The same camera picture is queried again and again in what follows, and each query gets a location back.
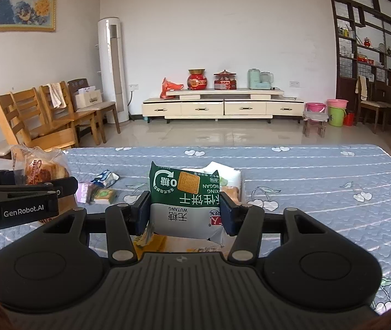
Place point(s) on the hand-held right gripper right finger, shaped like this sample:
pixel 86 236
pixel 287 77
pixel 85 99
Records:
pixel 228 213

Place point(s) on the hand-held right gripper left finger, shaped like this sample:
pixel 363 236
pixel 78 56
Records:
pixel 144 211

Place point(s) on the clear bread bag red print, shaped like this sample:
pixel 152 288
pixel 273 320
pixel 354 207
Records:
pixel 40 168

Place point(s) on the green and white biscuit packet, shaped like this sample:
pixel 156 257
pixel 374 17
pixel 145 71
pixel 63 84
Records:
pixel 181 213

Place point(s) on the purple small packet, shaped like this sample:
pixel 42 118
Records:
pixel 85 192

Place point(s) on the white wrapped bread packet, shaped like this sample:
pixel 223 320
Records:
pixel 232 182

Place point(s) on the yellow snack bag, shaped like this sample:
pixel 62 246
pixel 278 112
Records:
pixel 168 244

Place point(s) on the green small cake packet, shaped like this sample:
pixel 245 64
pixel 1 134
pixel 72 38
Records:
pixel 104 196

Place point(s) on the blue and white small packet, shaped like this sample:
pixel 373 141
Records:
pixel 106 178

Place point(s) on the light wooden chair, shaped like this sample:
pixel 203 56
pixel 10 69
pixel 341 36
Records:
pixel 78 115
pixel 27 105
pixel 54 139

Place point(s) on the white towel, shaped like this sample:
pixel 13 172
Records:
pixel 57 95

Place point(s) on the white gift bag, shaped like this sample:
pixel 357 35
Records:
pixel 89 99

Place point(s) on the cream TV cabinet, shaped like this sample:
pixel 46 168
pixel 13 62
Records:
pixel 202 108

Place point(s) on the red plastic bag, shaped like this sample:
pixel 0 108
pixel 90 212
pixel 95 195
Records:
pixel 171 89

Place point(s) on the small wooden stool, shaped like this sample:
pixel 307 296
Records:
pixel 315 122

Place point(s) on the white standing air conditioner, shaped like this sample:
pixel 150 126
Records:
pixel 113 68

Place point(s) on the red decorative box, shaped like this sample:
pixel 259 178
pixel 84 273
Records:
pixel 225 81

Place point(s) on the red round jar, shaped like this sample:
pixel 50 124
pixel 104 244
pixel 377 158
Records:
pixel 197 80

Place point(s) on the mint green appliance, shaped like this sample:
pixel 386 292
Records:
pixel 254 79

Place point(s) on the pink basin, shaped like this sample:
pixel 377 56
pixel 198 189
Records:
pixel 315 107

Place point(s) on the clear blender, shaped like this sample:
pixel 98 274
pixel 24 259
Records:
pixel 266 80

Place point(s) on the green bucket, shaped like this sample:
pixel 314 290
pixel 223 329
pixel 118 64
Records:
pixel 337 117

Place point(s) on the small red bucket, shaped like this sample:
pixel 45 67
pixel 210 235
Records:
pixel 349 118

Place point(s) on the pink bucket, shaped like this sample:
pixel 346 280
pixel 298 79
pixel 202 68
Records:
pixel 337 103

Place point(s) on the wooden chair with towel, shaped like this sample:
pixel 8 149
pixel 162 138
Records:
pixel 375 105

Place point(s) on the beige towel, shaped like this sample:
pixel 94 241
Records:
pixel 362 87

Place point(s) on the red box on shelf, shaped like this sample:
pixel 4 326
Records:
pixel 363 59

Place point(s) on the dark wooden display shelf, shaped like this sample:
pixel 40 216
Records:
pixel 370 7

